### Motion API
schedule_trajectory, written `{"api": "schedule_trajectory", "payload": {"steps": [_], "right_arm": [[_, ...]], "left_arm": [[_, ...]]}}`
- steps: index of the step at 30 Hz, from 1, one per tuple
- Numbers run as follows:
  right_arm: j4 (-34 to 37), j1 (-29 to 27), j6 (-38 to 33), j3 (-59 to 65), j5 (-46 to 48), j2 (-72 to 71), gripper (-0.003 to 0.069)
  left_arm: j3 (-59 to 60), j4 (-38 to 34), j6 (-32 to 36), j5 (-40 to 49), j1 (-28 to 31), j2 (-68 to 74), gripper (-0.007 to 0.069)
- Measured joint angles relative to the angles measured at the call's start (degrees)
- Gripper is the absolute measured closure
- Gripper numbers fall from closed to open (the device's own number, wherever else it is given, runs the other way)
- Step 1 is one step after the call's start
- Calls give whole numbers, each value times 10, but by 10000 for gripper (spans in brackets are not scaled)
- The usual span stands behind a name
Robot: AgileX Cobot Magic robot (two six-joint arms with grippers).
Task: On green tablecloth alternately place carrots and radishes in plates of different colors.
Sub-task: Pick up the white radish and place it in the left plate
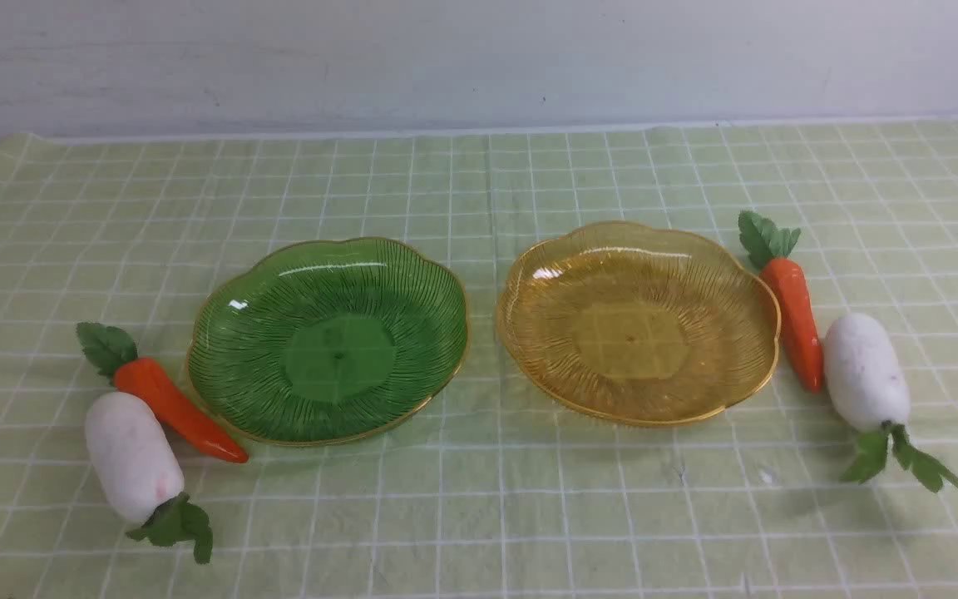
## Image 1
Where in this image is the green ribbed glass plate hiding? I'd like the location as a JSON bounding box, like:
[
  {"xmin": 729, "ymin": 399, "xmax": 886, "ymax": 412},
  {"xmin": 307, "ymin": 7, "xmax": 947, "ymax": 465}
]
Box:
[{"xmin": 186, "ymin": 236, "xmax": 469, "ymax": 448}]

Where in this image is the white toy radish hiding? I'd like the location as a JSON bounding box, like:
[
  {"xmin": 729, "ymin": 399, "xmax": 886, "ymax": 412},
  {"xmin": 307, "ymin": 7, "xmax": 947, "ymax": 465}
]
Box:
[
  {"xmin": 822, "ymin": 312, "xmax": 958, "ymax": 493},
  {"xmin": 84, "ymin": 392, "xmax": 214, "ymax": 565}
]

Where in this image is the amber ribbed glass plate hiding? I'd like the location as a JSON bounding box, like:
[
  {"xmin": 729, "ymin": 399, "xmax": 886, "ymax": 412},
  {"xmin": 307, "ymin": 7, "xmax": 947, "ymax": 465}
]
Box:
[{"xmin": 496, "ymin": 221, "xmax": 782, "ymax": 428}]

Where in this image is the orange toy carrot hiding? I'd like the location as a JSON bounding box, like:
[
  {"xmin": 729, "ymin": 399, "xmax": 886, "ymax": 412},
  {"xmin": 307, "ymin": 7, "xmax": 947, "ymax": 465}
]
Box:
[
  {"xmin": 76, "ymin": 321, "xmax": 249, "ymax": 463},
  {"xmin": 737, "ymin": 210, "xmax": 824, "ymax": 392}
]

